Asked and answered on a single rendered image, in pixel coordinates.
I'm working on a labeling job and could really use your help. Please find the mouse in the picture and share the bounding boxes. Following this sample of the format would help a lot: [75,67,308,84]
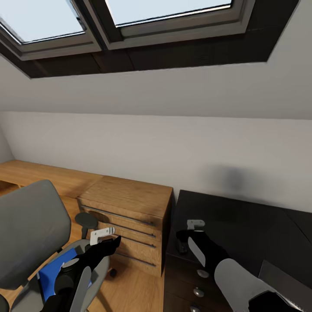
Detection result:
[175,239,188,253]

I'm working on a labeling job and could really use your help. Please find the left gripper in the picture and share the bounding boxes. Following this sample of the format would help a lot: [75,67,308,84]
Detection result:
[85,236,121,264]

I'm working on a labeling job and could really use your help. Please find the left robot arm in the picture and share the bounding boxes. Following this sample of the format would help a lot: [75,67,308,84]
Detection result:
[40,227,121,312]

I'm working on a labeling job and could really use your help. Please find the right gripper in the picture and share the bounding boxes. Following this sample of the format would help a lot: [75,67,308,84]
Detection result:
[176,230,192,243]

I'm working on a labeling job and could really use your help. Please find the folder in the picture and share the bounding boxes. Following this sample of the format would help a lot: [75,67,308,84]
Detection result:
[36,248,77,306]

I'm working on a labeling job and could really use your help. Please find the swivel chair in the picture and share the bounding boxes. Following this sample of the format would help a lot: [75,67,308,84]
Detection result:
[0,179,117,312]

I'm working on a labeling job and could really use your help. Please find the notebook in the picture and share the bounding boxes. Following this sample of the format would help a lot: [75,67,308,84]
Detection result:
[258,260,312,312]

